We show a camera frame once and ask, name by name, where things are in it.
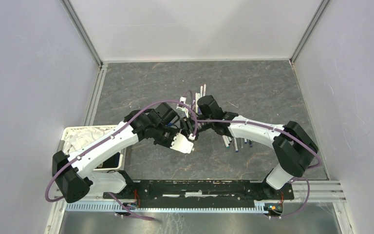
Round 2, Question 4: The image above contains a red white pen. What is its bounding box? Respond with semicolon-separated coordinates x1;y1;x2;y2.
200;85;204;97

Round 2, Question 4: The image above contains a teal capped white pen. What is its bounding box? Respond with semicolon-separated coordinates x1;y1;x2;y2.
222;136;230;148

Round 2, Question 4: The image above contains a blue transparent pen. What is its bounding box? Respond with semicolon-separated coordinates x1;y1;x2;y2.
233;137;239;153

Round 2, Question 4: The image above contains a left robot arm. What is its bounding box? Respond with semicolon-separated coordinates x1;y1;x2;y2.
50;103;180;203

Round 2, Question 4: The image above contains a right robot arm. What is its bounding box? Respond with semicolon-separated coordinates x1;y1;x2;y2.
177;95;321;199

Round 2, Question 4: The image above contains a white cloth in basket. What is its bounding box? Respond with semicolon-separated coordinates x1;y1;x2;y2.
59;125;114;155

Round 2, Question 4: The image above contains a white plastic basket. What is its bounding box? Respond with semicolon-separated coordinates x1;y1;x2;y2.
58;125;126;173

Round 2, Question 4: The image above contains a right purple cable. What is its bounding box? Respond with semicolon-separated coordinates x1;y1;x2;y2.
184;90;322;219

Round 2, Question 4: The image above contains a purple cable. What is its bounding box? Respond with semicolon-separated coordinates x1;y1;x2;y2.
184;90;322;219
45;99;199;221

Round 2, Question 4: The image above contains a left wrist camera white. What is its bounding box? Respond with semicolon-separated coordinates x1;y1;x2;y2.
170;133;194;154

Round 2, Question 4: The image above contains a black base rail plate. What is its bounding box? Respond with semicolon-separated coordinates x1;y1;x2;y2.
113;180;295;208

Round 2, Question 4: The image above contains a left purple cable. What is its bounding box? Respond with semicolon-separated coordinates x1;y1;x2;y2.
45;99;199;221

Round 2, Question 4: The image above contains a white slotted cable duct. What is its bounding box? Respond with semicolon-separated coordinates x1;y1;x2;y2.
65;201;282;214

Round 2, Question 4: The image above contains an aluminium frame rail left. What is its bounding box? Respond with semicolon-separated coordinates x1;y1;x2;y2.
61;0;103;67

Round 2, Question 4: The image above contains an aluminium frame rail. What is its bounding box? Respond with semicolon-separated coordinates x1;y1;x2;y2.
289;0;331;66
61;0;103;67

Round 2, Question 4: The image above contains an aluminium frame rail right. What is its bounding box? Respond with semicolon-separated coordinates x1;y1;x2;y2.
289;0;331;66

